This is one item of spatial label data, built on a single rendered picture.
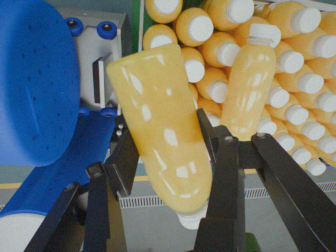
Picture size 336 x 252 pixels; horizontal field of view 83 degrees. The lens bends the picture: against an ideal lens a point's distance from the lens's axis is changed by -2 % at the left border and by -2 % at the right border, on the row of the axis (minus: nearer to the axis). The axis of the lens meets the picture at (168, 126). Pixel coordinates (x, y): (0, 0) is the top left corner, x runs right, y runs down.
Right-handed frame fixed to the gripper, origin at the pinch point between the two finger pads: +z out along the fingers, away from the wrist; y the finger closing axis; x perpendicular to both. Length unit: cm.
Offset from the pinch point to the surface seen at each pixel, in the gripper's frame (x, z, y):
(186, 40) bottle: 8.3, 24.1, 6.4
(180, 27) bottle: 10.9, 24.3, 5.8
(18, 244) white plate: -36, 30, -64
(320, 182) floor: -173, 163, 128
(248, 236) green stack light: -40.9, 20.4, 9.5
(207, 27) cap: 9.2, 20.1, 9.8
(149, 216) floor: -152, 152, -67
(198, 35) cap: 8.4, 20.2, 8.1
